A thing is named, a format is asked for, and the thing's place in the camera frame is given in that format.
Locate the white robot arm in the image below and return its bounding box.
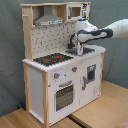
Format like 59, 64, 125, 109
76, 19, 128, 55

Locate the wooden toy kitchen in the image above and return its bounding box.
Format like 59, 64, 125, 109
20, 1, 107, 127

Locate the right red stove knob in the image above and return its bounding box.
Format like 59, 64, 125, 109
71, 65, 79, 73

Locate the red stove knob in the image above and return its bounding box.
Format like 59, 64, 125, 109
54, 73, 60, 79
71, 65, 79, 73

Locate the left red stove knob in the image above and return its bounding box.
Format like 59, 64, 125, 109
54, 73, 60, 79

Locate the black toy stovetop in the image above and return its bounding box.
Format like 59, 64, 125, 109
34, 53, 71, 66

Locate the grey toy sink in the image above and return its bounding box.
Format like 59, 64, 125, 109
65, 47, 95, 56

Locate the black toy faucet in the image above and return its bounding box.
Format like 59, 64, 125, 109
68, 33, 79, 49

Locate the grey water dispenser panel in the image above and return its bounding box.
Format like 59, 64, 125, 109
87, 65, 96, 83

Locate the toy oven door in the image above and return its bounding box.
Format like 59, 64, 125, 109
55, 81, 74, 111

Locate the grey range hood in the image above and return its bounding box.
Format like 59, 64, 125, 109
34, 6, 64, 27

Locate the toy microwave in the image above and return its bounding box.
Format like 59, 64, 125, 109
67, 3, 90, 21

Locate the grey fabric backdrop curtain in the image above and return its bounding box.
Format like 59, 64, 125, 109
0, 0, 128, 117

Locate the grey cabinet door handle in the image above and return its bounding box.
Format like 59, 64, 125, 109
82, 76, 87, 90

